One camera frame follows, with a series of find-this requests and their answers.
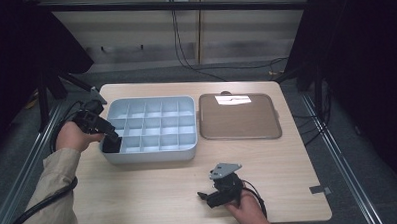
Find black curtain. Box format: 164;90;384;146
282;0;397;198
0;0;98;163

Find right hand-held gripper cable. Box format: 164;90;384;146
242;179;268;220

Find black floor cables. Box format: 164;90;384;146
292;80;336;147

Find black hanging wall cable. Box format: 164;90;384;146
171;0;290;84

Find light blue compartment box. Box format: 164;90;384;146
97;94;199;164

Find left hand-held gripper cable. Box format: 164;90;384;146
0;99;89;224

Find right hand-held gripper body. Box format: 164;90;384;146
206;161;246;209

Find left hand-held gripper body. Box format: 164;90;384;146
73;86;110;135

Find person's right hand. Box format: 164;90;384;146
223;188;274;224

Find black metal stand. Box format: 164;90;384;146
34;66;102;133
273;62;324;94

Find dark round object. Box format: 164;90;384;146
101;136;124;154

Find person's left hand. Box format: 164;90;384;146
55;119;106;154

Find hand-held gripper cable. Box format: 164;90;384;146
0;99;89;224
242;179;268;220

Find brown flat tray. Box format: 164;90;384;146
197;90;283;142

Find grey tape piece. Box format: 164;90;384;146
308;184;332;196

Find black horizontal frame bar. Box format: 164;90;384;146
37;0;312;21

